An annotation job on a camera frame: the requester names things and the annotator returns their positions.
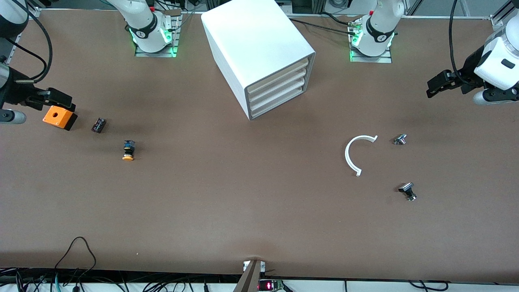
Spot yellow cap push button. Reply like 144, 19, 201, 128
122, 140, 136, 162

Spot black square push button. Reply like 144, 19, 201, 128
398, 182, 418, 202

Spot device with red display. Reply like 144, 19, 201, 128
258, 279, 285, 292

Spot orange button enclosure box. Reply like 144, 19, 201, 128
43, 105, 78, 131

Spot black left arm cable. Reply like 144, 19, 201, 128
448, 0, 480, 86

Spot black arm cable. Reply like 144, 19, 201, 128
0, 0, 54, 82
448, 0, 480, 86

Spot aluminium table frame profile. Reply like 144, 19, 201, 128
24, 0, 43, 19
489, 0, 519, 31

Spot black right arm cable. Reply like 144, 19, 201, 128
0, 0, 54, 82

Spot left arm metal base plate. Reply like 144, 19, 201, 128
349, 18, 393, 64

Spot white half ring bracket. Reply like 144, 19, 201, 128
344, 135, 379, 177

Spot black base cable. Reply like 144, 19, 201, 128
322, 12, 359, 27
289, 17, 357, 35

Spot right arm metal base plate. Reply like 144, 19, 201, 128
135, 10, 182, 58

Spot thin black looped cable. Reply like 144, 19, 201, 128
54, 236, 97, 280

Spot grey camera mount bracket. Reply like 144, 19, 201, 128
233, 260, 266, 292

